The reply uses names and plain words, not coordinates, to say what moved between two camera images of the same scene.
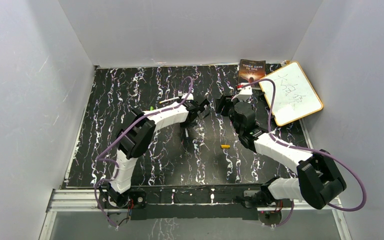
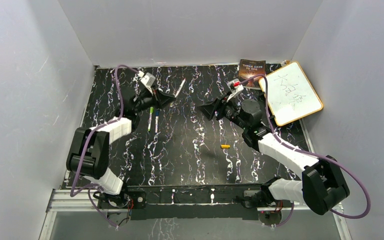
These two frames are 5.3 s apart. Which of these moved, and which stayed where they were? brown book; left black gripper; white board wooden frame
Moved: left black gripper
Stayed: white board wooden frame; brown book
